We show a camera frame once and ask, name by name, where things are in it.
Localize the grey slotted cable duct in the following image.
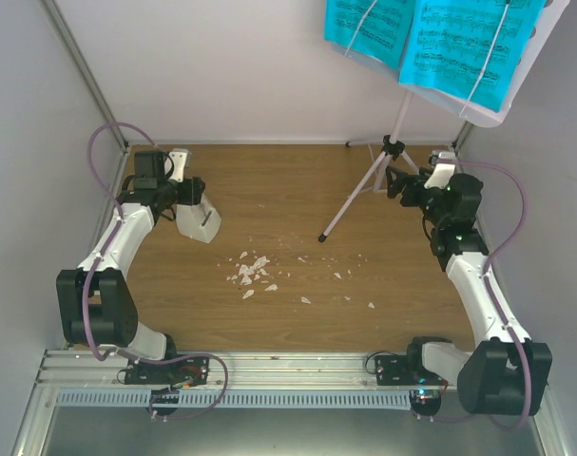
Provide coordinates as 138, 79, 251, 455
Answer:
56, 389, 411, 410

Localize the white metronome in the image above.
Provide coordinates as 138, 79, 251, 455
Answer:
176, 195, 221, 243

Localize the aluminium rail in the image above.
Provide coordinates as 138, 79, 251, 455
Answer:
35, 351, 460, 389

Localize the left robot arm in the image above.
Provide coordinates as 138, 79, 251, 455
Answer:
56, 148, 221, 384

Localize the pink music stand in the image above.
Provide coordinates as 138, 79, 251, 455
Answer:
317, 0, 572, 244

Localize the blue sheet music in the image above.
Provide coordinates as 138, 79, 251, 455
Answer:
324, 0, 415, 70
398, 1, 545, 112

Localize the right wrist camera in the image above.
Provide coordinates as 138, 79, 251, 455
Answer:
424, 150, 457, 189

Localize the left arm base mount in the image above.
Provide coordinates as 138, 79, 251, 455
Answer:
116, 356, 210, 416

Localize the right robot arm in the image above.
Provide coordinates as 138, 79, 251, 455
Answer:
386, 163, 552, 420

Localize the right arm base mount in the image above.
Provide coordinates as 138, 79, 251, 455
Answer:
363, 351, 450, 422

